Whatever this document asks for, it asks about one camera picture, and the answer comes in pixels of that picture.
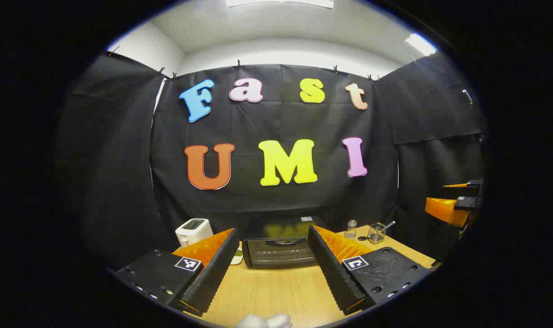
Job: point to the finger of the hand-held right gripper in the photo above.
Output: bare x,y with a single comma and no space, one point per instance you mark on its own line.
474,187
445,208

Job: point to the white toaster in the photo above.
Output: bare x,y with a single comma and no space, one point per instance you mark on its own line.
192,230

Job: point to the white divided dish of grains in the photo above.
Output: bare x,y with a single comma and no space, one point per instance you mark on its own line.
237,260

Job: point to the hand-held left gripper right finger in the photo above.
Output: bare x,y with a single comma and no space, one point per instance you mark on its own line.
333,273

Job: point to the black backdrop cloth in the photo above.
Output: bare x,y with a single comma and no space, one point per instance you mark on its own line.
281,118

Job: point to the clear bottle with yellow label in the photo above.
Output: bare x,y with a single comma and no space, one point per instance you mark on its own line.
350,231

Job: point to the ceiling light panel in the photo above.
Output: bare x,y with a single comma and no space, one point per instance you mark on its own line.
420,44
281,2

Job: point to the black electric oven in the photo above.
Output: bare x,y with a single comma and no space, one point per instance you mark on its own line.
276,253

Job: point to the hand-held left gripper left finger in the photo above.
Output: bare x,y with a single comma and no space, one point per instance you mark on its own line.
217,273

